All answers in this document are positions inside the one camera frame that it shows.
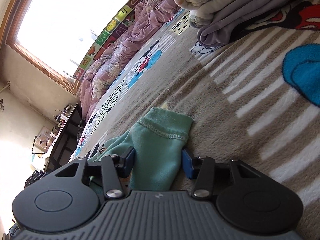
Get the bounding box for teal lion print garment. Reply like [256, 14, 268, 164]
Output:
[88, 107, 193, 191]

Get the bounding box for dark wooden desk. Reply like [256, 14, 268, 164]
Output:
[44, 104, 82, 173]

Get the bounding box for black white striped garment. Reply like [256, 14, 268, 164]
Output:
[24, 170, 48, 188]

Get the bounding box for Mickey Mouse plush blanket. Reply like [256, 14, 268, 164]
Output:
[75, 0, 319, 239]

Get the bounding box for colourful alphabet foam mat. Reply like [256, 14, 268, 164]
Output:
[73, 0, 142, 81]

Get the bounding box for grey purple folded blankets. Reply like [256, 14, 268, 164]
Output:
[174, 0, 290, 47]

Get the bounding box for pink purple floral quilt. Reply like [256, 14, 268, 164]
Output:
[79, 0, 179, 121]

